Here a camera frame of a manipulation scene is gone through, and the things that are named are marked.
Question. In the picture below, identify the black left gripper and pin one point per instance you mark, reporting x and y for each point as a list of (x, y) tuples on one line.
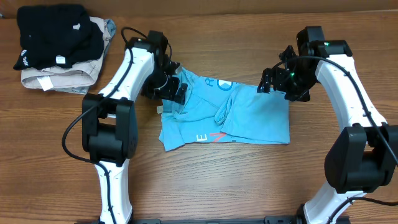
[(173, 90)]

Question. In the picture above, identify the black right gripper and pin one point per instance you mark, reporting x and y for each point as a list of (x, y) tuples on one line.
[(280, 76)]

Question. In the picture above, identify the light blue t-shirt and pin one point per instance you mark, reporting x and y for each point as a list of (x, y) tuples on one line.
[(218, 111)]

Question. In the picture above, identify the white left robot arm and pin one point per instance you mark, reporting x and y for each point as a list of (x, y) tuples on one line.
[(109, 125)]

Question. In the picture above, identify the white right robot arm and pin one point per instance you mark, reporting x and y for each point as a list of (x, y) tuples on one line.
[(364, 156)]

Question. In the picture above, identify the beige folded garment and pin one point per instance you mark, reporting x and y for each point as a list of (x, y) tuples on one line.
[(56, 77)]

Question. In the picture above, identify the black folded garment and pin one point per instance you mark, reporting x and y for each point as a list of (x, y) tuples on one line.
[(58, 35)]

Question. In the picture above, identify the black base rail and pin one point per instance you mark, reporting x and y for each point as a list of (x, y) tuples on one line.
[(205, 221)]

